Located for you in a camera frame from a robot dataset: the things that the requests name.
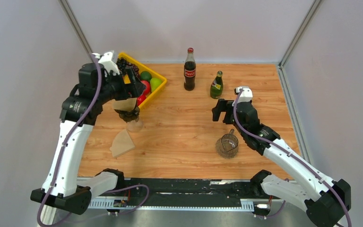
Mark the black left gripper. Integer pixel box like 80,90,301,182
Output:
97,66,147,104

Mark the brown paper coffee filter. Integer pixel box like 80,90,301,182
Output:
112,98,137,112

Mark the amber coffee dripper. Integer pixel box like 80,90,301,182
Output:
118,107,140,122

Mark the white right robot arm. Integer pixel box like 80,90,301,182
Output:
212,99,353,227

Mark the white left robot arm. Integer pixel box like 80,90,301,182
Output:
30,63,145,215

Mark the red apple upper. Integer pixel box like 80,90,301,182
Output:
141,80,151,96

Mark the red apple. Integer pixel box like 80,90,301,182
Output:
141,80,151,96
137,94,147,106

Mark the green lime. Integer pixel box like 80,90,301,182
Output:
139,71,152,82

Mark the red apple lower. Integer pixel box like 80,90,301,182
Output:
137,94,147,106

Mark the yellow plastic fruit tray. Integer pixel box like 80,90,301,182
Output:
117,52,167,110

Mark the green glass bottle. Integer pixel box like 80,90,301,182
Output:
210,71,224,99

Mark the green pear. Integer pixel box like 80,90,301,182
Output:
150,78,163,93

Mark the dark grape bunch upper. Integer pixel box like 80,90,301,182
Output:
116,58,140,78

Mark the glass carafe right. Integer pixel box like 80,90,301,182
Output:
215,129,239,159

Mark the glass carafe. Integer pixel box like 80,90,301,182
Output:
126,119,144,132
215,129,239,159

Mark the glass carafe left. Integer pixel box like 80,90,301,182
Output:
126,119,144,132

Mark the cola glass bottle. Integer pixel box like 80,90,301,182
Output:
184,47,196,91

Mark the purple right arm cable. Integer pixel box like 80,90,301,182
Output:
232,88,353,227

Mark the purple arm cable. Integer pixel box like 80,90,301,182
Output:
232,88,353,227
36,53,150,227

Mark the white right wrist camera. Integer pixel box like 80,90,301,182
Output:
234,86,253,103

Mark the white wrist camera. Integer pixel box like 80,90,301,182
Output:
234,86,253,103
91,50,121,75

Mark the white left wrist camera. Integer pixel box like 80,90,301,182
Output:
91,50,121,75

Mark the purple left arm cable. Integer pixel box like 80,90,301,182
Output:
36,53,150,227

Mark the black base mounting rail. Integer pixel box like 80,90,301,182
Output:
94,177,282,209

